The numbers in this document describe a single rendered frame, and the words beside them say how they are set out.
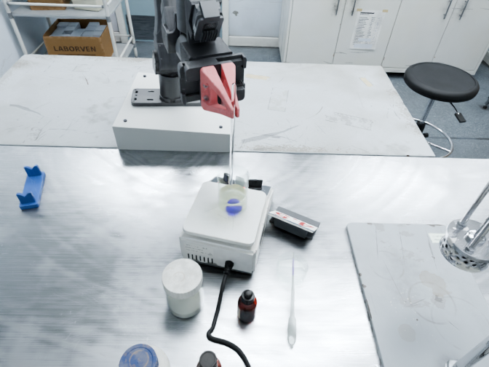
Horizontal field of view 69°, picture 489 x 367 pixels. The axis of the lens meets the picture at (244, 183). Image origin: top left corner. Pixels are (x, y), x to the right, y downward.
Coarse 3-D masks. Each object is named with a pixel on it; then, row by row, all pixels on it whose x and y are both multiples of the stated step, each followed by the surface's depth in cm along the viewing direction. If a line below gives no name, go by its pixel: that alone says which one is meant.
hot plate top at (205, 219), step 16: (208, 192) 63; (256, 192) 63; (192, 208) 60; (208, 208) 60; (256, 208) 61; (192, 224) 58; (208, 224) 58; (224, 224) 58; (240, 224) 58; (256, 224) 58; (224, 240) 56; (240, 240) 56
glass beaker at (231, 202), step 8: (224, 168) 58; (240, 168) 58; (216, 176) 56; (224, 176) 59; (240, 176) 59; (248, 176) 55; (224, 184) 60; (240, 184) 60; (248, 184) 57; (224, 192) 56; (232, 192) 55; (240, 192) 56; (224, 200) 57; (232, 200) 56; (240, 200) 57; (224, 208) 58; (232, 208) 58; (240, 208) 58
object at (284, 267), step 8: (280, 256) 62; (288, 256) 63; (296, 256) 63; (280, 264) 63; (288, 264) 63; (296, 264) 63; (304, 264) 62; (280, 272) 59; (288, 272) 62; (296, 272) 62; (304, 272) 62; (288, 280) 59; (296, 280) 59
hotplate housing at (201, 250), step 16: (272, 192) 70; (192, 240) 58; (208, 240) 58; (256, 240) 58; (192, 256) 61; (208, 256) 60; (224, 256) 59; (240, 256) 57; (256, 256) 58; (224, 272) 58
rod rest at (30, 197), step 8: (24, 168) 74; (32, 168) 74; (32, 176) 75; (40, 176) 75; (32, 184) 74; (40, 184) 74; (24, 192) 72; (32, 192) 72; (40, 192) 72; (24, 200) 69; (32, 200) 70; (24, 208) 70
